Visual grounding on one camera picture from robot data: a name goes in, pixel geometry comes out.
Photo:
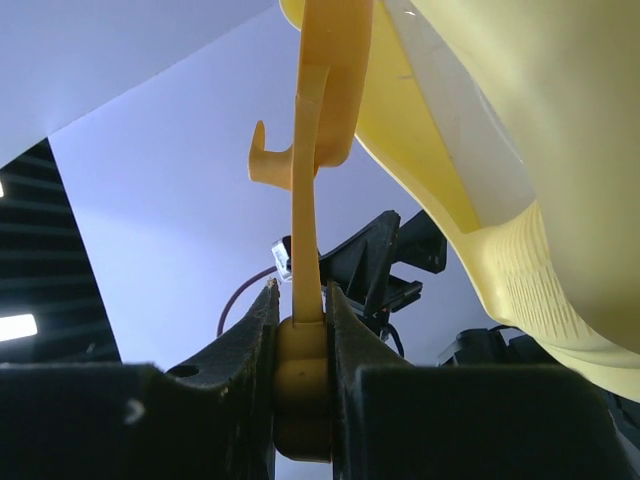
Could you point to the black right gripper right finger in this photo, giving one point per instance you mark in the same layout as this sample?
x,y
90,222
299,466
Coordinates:
x,y
394,420

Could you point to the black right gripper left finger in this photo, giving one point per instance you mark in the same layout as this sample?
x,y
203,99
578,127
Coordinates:
x,y
209,417

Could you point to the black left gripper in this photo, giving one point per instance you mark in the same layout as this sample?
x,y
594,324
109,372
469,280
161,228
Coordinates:
x,y
361,266

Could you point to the yellow and grey litter box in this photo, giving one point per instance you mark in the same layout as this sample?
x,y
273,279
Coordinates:
x,y
425,121

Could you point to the orange litter scoop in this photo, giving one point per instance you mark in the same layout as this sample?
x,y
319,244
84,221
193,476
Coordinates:
x,y
334,46

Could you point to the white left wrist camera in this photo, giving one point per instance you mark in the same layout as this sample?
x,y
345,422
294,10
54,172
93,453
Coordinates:
x,y
281,251

